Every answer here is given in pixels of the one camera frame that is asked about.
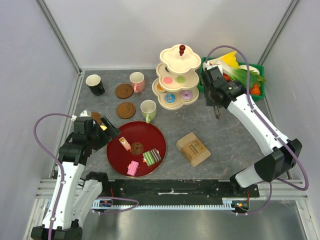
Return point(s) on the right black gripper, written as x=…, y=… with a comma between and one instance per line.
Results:
x=208, y=101

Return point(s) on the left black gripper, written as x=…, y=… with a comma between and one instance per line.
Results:
x=105, y=137

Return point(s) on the metal serving tongs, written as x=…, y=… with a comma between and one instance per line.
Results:
x=217, y=112

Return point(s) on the red layered cake slice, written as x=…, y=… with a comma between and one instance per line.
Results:
x=125, y=144

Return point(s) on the purple sprinkled donut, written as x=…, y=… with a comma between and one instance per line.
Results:
x=186, y=95

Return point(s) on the green sandwich cookie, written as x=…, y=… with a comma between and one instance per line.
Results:
x=180, y=79

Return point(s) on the blue white orange donut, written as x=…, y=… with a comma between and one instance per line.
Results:
x=170, y=98

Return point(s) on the pink sandwich cookie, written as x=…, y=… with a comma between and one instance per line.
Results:
x=167, y=80

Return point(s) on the orange glazed donut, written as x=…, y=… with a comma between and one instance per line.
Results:
x=160, y=89

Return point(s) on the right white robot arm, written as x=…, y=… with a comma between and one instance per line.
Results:
x=279, y=152

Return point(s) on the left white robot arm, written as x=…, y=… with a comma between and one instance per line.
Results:
x=67, y=212

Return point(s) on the brown wooden coaster left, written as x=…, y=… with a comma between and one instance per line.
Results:
x=97, y=117

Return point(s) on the brown wooden coaster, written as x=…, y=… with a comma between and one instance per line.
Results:
x=126, y=110
x=97, y=117
x=124, y=91

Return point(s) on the green plastic vegetable crate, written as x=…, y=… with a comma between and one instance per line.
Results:
x=256, y=98

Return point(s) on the brown wooden coaster near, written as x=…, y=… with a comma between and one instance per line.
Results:
x=126, y=110

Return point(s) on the toy bok choy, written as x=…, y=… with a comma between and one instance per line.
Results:
x=238, y=74

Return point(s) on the toy yellow corn cabbage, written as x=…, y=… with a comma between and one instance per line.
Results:
x=230, y=59

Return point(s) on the toy white radish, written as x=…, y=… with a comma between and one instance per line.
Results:
x=251, y=68

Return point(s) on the dark red round tray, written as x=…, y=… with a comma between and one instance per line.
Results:
x=142, y=137

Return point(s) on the small orange toy carrot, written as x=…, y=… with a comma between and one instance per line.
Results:
x=255, y=90

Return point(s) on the brown wooden coaster far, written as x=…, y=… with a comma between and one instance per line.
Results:
x=124, y=91

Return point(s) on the cream three-tier dessert stand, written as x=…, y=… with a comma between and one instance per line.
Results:
x=176, y=84

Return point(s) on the light green mug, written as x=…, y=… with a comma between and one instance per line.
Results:
x=149, y=110

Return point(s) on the black mug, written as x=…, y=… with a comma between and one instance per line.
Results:
x=94, y=82

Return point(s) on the pink layered cake slice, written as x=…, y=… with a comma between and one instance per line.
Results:
x=132, y=168

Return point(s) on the green layered cake slice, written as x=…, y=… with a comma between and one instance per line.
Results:
x=148, y=158

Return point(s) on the pink mug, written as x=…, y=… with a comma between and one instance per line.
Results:
x=137, y=80

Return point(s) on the brown layered cake slice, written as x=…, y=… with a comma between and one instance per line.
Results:
x=156, y=155

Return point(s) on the wooden block with label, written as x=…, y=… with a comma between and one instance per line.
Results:
x=193, y=149

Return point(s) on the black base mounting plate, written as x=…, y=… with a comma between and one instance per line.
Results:
x=178, y=192

